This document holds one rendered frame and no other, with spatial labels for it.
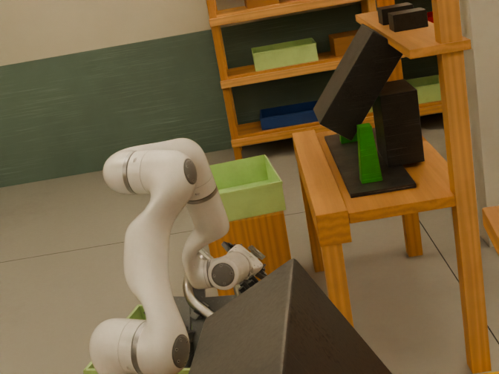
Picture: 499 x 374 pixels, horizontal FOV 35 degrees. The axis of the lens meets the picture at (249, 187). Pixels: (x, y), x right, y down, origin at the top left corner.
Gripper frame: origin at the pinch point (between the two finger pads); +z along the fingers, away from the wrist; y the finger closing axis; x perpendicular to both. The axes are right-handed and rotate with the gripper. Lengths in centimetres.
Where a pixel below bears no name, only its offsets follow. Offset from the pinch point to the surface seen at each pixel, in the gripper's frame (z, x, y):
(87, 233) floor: 373, 167, 152
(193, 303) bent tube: 4.5, 23.7, 5.4
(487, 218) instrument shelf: -81, -54, -36
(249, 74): 506, -8, 157
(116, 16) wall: 518, 30, 303
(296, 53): 516, -50, 135
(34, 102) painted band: 518, 153, 321
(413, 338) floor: 183, 22, -74
